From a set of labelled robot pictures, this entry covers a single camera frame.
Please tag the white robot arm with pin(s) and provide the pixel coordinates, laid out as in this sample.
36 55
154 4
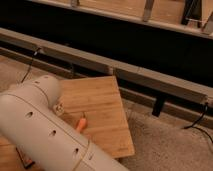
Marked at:
27 120

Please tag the bamboo cutting board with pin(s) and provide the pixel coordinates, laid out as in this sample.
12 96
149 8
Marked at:
99 99

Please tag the orange toy carrot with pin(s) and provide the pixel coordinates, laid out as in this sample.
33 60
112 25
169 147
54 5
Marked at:
82 123

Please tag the red black small box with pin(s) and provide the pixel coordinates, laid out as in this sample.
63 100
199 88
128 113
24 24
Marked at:
26 161

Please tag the upper metal frame rail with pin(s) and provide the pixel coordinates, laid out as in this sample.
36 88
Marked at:
157 13

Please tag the grey metal frame rail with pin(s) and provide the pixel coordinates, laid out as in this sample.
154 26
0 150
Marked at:
161 82

